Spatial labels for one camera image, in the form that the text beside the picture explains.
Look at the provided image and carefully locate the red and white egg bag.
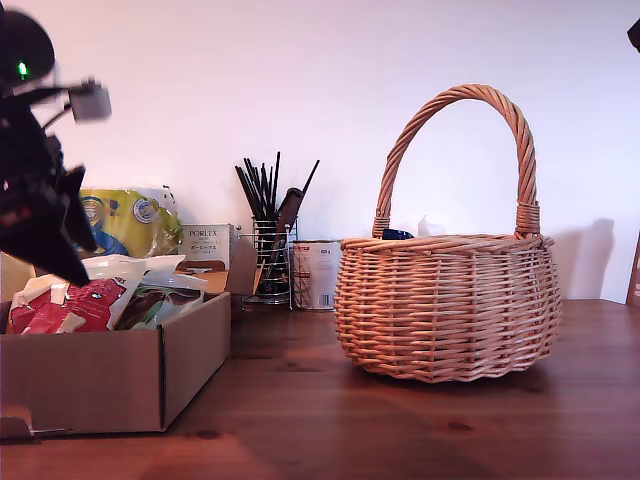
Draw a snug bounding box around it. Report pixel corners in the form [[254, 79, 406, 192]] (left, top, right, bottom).
[[9, 254, 149, 335]]

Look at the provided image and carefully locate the white green Galaxy egg bag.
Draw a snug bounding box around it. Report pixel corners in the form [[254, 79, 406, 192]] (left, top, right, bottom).
[[115, 254, 209, 332]]

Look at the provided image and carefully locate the brown cardboard box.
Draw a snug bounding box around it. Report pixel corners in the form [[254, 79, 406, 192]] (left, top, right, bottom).
[[0, 238, 262, 441]]

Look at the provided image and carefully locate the white Porlex box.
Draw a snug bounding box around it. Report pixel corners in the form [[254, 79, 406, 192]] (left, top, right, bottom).
[[181, 224, 239, 274]]

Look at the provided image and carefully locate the yellow plastic package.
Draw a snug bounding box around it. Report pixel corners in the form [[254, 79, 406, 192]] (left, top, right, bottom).
[[0, 185, 185, 304]]

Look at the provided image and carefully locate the black chopstick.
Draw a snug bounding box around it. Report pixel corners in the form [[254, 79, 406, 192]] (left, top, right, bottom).
[[298, 159, 321, 199], [243, 158, 267, 219], [235, 166, 258, 220], [272, 152, 282, 217]]

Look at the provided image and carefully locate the tin can with white label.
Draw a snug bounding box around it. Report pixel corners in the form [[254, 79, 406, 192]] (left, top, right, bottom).
[[292, 240, 344, 312]]

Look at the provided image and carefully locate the brown wooden chair part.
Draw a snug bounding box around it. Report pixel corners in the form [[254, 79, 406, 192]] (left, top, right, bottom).
[[625, 234, 640, 307]]

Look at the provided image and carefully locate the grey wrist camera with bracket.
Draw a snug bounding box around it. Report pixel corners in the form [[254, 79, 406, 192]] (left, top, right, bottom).
[[9, 77, 112, 124]]

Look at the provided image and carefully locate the chrome wire utensil holder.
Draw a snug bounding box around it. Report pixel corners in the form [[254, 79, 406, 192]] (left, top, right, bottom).
[[241, 217, 300, 306]]

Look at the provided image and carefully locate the brown-handled knife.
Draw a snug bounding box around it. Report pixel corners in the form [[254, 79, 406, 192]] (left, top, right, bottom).
[[272, 188, 304, 251]]

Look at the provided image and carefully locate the woven wicker basket with handle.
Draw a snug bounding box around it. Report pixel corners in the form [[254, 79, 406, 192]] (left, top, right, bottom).
[[332, 83, 562, 384]]

